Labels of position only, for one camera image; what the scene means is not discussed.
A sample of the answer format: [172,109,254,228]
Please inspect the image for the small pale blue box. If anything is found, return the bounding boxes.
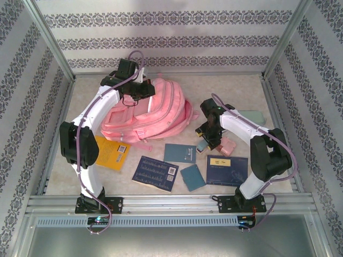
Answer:
[196,140,209,155]

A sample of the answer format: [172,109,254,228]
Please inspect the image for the teal notebook with barcode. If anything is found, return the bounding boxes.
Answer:
[163,143,197,164]

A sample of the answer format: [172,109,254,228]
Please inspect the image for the pink school backpack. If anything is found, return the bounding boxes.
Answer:
[100,73,200,150]

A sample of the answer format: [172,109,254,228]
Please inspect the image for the dark blue book QR codes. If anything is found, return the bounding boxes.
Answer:
[131,155,180,193]

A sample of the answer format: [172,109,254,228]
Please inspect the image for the pink pencil box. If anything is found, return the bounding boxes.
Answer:
[214,136,237,156]

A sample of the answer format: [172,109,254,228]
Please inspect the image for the dark blue book yellow label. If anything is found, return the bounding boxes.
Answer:
[205,154,249,187]

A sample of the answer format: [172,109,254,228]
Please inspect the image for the plain small teal notebook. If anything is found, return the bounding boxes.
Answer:
[180,163,207,192]

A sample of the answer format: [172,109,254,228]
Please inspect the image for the mint green pencil case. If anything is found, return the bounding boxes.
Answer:
[238,110,267,126]

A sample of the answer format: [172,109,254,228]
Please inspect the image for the small controller board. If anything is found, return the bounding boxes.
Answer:
[87,216,110,225]
[237,217,257,229]

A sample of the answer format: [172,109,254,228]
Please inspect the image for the grey metal panel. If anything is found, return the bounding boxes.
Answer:
[25,226,326,257]

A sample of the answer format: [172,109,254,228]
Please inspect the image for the thin aluminium wall rail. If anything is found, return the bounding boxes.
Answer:
[72,71,265,79]

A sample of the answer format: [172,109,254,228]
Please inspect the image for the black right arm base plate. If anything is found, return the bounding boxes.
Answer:
[217,195,267,214]

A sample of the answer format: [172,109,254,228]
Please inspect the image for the wide grooved aluminium rail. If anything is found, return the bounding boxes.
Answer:
[25,194,321,215]

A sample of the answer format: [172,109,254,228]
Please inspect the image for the aluminium side rail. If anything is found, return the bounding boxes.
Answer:
[36,76,78,196]
[261,74,305,193]

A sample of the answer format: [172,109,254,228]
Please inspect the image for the aluminium corner post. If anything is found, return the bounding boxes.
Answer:
[262,0,314,80]
[23,0,76,81]

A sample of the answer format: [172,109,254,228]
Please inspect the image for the slotted grey cable duct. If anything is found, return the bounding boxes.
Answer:
[35,215,257,229]

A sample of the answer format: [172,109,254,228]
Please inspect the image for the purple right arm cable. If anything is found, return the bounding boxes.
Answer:
[211,93,297,232]

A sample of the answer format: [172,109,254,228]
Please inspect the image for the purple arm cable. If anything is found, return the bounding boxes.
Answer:
[211,93,297,232]
[76,50,147,236]

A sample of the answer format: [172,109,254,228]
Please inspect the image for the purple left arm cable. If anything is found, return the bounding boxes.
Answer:
[76,50,147,236]

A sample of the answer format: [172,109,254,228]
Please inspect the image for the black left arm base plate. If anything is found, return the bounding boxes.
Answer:
[74,196,124,215]

